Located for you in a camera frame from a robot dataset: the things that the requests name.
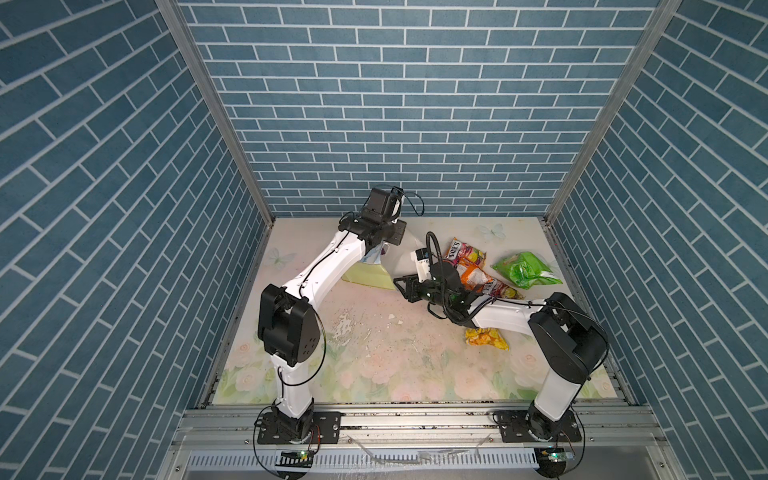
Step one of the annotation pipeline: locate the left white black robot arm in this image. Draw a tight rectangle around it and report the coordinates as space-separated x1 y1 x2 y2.
257 186 407 421

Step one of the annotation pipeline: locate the colourful paper gift bag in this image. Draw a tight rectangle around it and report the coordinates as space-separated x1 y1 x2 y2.
342 244 395 290

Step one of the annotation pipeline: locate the green snack packet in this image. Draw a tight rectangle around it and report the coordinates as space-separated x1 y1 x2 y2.
492 251 563 289

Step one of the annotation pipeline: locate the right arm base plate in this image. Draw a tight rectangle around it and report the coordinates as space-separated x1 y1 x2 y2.
491 409 583 443

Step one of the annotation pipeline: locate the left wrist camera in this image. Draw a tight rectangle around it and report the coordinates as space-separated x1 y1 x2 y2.
388 186 404 222

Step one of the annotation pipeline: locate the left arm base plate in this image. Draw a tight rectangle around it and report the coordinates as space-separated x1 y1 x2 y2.
256 409 342 446

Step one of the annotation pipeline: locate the yellow snack packet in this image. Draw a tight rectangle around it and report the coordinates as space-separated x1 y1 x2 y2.
464 328 509 351

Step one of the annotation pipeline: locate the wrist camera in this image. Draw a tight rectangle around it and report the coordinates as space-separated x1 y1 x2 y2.
388 186 404 222
411 248 432 283

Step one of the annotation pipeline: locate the multicolour snack packet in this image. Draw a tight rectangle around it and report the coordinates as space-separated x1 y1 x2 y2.
483 279 523 300

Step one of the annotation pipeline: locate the orange white snack packet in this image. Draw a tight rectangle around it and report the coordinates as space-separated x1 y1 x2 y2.
456 263 493 290

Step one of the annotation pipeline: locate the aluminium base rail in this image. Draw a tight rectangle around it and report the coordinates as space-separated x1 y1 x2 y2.
159 401 683 479

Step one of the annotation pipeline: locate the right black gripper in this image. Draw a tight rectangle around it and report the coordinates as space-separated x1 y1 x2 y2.
392 273 451 311

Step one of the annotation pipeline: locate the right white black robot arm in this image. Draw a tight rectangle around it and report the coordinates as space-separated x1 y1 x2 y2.
393 261 610 441

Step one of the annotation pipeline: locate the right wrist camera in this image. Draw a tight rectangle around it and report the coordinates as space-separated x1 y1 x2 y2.
411 248 432 283

